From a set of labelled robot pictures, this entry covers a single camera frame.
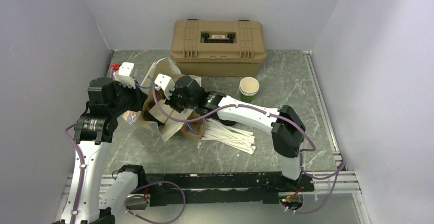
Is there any pile of wrapped straws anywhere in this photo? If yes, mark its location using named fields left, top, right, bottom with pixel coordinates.
left=201, top=119, right=256, bottom=155

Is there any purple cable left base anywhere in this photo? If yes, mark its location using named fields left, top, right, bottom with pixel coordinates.
left=124, top=181, right=186, bottom=224

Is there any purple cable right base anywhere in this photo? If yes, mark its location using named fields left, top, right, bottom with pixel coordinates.
left=279, top=148, right=347, bottom=215

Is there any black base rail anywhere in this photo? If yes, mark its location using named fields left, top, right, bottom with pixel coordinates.
left=132, top=171, right=314, bottom=207

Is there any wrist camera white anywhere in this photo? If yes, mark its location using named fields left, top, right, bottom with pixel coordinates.
left=154, top=74, right=175, bottom=100
left=110, top=62, right=136, bottom=88

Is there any aluminium side rail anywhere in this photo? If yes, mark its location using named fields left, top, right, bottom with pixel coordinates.
left=302, top=51, right=361, bottom=196

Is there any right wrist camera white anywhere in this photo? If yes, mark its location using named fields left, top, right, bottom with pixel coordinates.
left=154, top=74, right=175, bottom=100

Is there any green paper cup stack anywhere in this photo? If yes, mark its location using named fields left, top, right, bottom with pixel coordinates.
left=239, top=77, right=260, bottom=103

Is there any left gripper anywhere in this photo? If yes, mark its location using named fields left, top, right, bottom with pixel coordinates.
left=109, top=79, right=148, bottom=117

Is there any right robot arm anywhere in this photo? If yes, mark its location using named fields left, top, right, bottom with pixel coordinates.
left=154, top=74, right=307, bottom=191

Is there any purple cable base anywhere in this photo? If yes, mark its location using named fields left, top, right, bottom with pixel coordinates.
left=279, top=148, right=347, bottom=215
left=124, top=181, right=186, bottom=224

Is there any tan plastic toolbox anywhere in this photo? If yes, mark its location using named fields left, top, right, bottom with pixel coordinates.
left=170, top=19, right=267, bottom=77

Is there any black cup lid stack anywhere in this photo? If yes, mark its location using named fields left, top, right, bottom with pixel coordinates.
left=221, top=120, right=236, bottom=126

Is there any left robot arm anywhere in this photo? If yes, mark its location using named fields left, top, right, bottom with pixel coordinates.
left=57, top=77, right=147, bottom=223

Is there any paper bag with blue handles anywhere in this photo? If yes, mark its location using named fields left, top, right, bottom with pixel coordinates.
left=122, top=57, right=184, bottom=142

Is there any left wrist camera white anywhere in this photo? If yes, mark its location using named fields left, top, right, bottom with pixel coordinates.
left=110, top=62, right=136, bottom=88

